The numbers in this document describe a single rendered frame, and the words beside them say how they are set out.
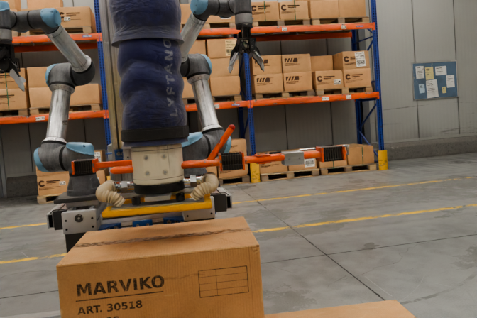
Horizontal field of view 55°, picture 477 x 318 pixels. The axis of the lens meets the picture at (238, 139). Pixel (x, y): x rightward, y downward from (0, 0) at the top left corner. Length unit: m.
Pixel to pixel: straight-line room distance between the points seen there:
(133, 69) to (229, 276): 0.70
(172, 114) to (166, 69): 0.15
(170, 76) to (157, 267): 0.60
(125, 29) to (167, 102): 0.26
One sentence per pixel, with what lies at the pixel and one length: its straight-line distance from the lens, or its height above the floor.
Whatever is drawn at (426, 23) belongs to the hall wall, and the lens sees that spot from 12.16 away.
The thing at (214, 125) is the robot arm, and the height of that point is 1.30.
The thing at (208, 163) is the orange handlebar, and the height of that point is 1.18.
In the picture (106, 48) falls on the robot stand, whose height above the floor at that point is 1.70.
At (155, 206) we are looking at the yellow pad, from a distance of 1.46.
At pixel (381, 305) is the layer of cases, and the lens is 2.01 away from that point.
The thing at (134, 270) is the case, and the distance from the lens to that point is 1.44.
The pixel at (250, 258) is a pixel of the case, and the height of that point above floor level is 0.90.
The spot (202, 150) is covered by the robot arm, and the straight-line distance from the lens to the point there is 2.12.
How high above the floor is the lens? 1.34
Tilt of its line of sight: 3 degrees down
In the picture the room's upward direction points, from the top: 4 degrees counter-clockwise
